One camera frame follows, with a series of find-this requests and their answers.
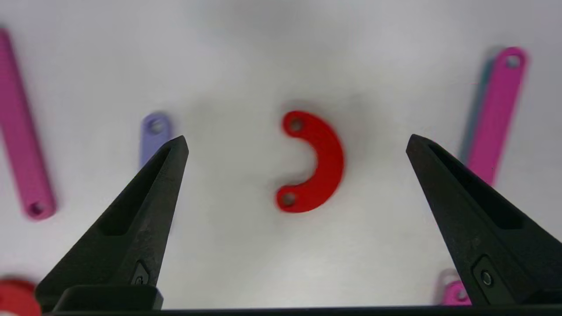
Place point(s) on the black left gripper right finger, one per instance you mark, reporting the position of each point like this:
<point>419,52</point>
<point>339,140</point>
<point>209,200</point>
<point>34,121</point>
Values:
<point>496,250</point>

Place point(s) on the medium red arc piece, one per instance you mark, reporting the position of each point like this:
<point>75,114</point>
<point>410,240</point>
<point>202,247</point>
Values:
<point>15,298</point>

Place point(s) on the pink bar with blue underside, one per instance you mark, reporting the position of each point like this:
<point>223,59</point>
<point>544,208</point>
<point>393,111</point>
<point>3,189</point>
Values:
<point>496,123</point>

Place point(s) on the long pink bar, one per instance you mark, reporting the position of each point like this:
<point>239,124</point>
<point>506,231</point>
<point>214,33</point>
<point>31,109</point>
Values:
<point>22,131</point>
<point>452,294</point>

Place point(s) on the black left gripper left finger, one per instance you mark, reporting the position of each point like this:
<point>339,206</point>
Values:
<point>145,241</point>

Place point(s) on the small red arc piece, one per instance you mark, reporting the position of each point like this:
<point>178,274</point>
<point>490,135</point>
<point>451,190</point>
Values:
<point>329,158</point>

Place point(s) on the short purple bar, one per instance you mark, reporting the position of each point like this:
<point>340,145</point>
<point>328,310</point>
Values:
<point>149,147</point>

